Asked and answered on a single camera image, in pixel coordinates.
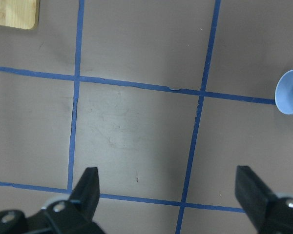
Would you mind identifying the wooden cup rack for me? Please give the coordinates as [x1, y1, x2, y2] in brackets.
[0, 0, 40, 30]

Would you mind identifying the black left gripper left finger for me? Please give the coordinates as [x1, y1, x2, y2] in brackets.
[42, 167, 100, 226]

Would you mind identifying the light blue plastic cup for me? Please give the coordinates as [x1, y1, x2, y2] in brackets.
[274, 70, 293, 115]

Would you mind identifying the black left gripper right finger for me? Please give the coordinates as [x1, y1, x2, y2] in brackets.
[235, 165, 293, 234]

